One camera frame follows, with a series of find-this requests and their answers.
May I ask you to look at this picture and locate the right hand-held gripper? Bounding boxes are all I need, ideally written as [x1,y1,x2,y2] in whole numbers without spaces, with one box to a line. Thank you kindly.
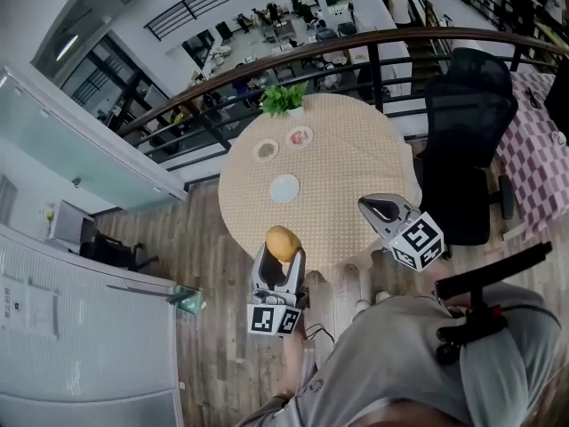
[357,192,446,273]

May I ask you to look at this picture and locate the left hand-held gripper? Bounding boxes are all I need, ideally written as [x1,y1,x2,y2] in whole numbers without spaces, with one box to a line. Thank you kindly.
[245,241,311,339]

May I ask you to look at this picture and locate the person's left forearm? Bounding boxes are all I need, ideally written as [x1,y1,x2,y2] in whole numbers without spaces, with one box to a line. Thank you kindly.
[281,332,320,400]

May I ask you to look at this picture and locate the white plate of pink food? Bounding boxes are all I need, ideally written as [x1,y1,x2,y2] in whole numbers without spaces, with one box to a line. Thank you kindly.
[284,125,315,150]

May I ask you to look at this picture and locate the white plate of grains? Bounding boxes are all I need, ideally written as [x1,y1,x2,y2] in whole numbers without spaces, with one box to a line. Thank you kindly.
[252,137,281,163]

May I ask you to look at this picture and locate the round table yellow checked cloth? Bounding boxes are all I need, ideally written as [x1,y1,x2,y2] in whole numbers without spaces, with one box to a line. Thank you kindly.
[217,93,421,276]

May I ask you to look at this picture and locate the black mesh office chair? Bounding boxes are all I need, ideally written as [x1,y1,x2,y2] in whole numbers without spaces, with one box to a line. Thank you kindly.
[417,46,519,247]

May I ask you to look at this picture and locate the black chest-mounted tablet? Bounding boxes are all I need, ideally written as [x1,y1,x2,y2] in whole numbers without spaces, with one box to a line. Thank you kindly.
[434,240,554,302]

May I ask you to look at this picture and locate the table with purple checked cloth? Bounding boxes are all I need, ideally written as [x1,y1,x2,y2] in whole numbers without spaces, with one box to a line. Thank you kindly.
[494,70,569,240]

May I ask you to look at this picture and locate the black curved handrail railing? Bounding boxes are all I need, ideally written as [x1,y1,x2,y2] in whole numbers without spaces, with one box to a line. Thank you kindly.
[116,26,569,173]

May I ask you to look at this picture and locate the person's grey clothing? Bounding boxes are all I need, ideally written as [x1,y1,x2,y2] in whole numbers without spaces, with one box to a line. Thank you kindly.
[235,281,564,427]

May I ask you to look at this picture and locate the green potted plant white pot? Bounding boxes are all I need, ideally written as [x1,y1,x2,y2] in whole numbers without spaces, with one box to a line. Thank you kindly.
[259,82,309,120]

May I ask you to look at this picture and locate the black chair behind glass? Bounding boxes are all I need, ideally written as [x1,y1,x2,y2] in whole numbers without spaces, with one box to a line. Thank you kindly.
[79,230,159,274]

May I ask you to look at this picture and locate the white low cabinet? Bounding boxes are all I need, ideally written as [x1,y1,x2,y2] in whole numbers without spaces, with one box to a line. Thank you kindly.
[45,199,95,252]

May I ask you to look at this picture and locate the frosted glass door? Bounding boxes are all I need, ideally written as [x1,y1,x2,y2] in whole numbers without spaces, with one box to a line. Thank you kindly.
[0,66,188,214]

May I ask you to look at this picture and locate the paper notice on glass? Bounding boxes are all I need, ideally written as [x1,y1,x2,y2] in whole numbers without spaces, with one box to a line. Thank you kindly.
[0,275,61,341]

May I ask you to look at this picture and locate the black chest mount bracket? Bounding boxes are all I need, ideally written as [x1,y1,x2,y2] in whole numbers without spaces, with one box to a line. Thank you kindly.
[434,301,509,365]

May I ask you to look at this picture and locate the black cable on checked cloth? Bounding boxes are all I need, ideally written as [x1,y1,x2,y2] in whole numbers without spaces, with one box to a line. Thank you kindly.
[524,86,544,111]

